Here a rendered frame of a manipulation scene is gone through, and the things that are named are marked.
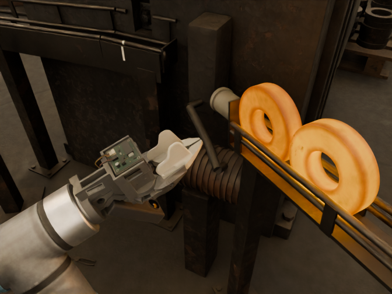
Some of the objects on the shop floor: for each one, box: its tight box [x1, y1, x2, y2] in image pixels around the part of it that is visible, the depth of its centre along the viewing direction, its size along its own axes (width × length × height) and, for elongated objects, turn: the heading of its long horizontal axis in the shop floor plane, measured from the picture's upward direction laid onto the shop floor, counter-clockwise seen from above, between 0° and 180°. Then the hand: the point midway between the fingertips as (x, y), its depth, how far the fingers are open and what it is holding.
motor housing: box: [179, 138, 243, 278], centre depth 102 cm, size 13×22×54 cm, turn 63°
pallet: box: [337, 0, 392, 80], centre depth 251 cm, size 120×82×44 cm
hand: (196, 147), depth 58 cm, fingers closed
